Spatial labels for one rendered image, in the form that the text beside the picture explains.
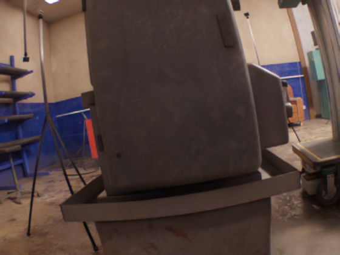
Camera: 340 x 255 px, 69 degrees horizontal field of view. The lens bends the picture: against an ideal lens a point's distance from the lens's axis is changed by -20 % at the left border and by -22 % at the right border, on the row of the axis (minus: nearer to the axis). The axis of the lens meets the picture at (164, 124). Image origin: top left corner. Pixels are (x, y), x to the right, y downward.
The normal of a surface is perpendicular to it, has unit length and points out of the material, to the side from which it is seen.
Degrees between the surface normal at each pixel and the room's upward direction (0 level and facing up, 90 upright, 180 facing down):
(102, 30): 90
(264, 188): 90
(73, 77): 90
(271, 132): 90
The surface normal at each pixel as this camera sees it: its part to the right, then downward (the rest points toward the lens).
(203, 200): -0.09, 0.07
